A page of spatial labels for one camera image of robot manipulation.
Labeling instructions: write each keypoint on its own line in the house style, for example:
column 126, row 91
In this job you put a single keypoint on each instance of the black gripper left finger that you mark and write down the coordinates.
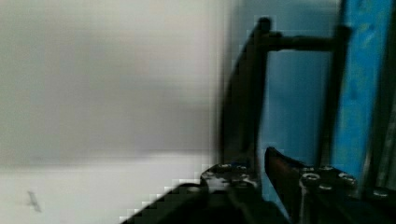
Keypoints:
column 221, row 176

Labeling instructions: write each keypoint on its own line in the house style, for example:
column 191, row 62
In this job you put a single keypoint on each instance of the black and silver toaster oven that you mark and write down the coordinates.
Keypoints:
column 313, row 106

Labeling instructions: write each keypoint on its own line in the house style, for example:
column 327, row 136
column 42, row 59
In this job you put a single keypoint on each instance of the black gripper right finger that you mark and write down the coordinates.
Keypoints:
column 289, row 177

